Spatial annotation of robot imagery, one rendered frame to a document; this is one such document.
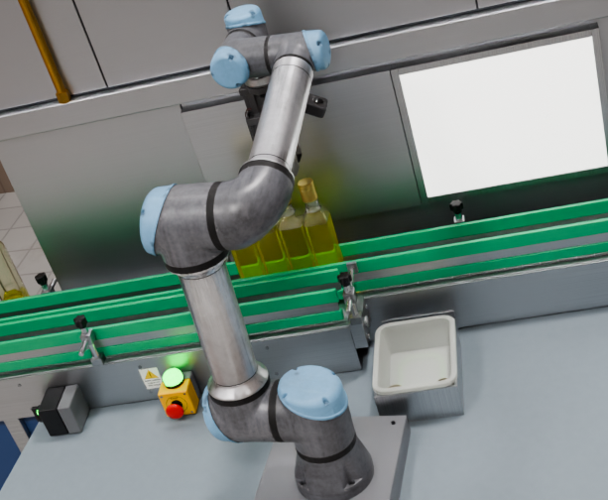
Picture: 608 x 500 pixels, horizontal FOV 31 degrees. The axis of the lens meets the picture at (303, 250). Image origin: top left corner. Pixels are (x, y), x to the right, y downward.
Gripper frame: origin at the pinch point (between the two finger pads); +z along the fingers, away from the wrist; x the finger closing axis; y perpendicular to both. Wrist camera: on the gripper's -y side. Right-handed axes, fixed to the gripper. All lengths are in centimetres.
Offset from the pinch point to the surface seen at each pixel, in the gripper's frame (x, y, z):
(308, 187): 1.7, -0.9, 5.4
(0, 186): -249, 216, 117
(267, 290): 6.6, 13.8, 26.4
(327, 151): -12.1, -3.9, 4.9
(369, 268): 4.1, -9.3, 26.6
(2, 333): 8, 79, 26
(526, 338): 12, -40, 46
